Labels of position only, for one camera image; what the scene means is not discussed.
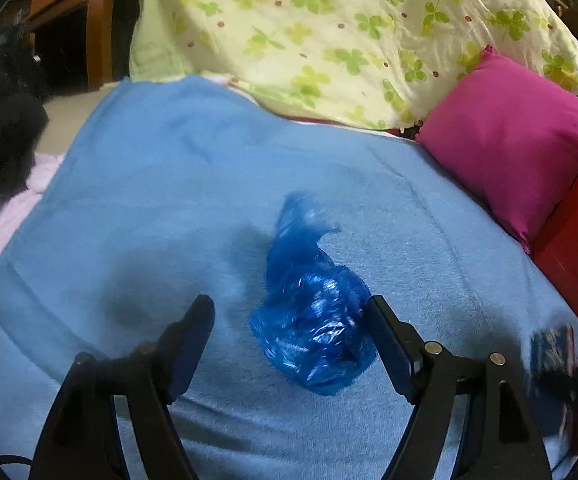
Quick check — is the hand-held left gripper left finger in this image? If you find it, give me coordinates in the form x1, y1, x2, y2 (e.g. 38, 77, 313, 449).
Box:
29, 294, 216, 480

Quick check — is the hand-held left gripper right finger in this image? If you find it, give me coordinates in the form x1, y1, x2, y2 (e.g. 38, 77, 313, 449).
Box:
366, 296, 552, 480

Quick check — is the blue plastic bag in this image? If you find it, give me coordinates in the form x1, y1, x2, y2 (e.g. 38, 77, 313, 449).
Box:
249, 191, 377, 397

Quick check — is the blue blanket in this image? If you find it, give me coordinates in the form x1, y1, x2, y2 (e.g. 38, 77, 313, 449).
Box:
0, 76, 578, 480

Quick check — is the pale bed sheet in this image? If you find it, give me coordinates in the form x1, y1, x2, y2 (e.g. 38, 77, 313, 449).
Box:
0, 152, 65, 306

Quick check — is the magenta pillow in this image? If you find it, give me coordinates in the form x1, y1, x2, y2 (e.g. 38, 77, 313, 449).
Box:
415, 45, 578, 253

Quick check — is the green clover print quilt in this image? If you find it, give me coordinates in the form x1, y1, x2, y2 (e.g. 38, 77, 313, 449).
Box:
129, 0, 578, 132

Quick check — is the black cable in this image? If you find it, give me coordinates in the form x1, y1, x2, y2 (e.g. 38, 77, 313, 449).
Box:
0, 452, 35, 468

